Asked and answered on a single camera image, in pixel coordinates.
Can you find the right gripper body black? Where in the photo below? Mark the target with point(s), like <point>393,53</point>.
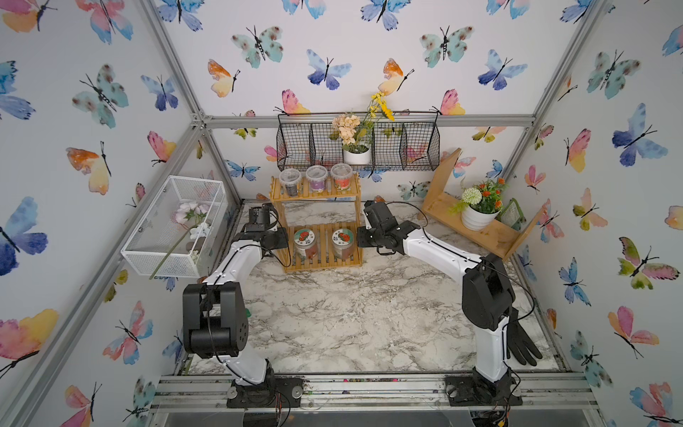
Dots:
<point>369,237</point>

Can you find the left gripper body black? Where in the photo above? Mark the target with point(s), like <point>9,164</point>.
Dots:
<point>278,238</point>

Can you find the tomato seed jar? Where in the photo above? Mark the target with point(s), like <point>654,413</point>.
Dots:
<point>343,243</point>
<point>305,242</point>

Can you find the clear tub dark seeds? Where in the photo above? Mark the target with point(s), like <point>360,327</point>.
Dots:
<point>290,180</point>

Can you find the two-tier bamboo slat shelf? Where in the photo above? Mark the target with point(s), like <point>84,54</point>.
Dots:
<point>324,229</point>

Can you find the clear tub red seeds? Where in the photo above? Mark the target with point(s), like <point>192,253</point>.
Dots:
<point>342,175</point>

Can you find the clear tub purple seeds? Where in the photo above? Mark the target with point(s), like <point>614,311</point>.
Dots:
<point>316,176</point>

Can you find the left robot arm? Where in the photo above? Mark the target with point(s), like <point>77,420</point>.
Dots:
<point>214,316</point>

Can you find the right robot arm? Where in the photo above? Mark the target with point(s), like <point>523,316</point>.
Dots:
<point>487,294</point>

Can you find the tilted wooden corner shelf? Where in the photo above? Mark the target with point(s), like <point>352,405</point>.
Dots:
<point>497,238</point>

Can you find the green seed packet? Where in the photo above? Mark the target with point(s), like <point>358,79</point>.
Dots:
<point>512,215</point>

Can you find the pink artificial flower stem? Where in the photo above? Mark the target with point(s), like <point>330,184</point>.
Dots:
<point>192,216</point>

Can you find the white pot beige flowers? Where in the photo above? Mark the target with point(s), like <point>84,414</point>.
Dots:
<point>357,132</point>

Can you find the white pot orange flowers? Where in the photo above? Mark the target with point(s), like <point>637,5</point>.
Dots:
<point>480,204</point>

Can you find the black rubber glove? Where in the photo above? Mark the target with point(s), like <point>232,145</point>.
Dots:
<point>520,346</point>

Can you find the white mesh wall box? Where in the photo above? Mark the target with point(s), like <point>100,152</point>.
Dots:
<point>157,230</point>

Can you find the black wire wall basket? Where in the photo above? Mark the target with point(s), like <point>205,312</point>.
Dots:
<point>408,142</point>

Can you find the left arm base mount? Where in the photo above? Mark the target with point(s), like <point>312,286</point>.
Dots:
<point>280,392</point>

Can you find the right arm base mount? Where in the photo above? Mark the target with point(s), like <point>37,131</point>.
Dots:
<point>476,391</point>

